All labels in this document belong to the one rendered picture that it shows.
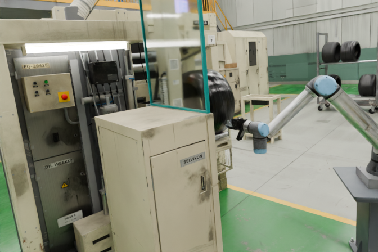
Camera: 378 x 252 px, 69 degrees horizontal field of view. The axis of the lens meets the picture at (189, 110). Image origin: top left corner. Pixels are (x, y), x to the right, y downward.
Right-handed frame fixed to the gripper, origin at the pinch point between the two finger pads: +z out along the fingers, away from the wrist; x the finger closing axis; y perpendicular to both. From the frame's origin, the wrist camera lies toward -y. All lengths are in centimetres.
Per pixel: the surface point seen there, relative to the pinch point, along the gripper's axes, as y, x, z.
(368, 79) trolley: -24, -540, 99
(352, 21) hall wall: 150, -1078, 358
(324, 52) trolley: 44, -524, 188
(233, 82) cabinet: -12, -374, 348
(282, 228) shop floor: -100, -43, -17
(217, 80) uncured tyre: 35.8, 2.6, 4.4
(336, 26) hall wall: 136, -1066, 415
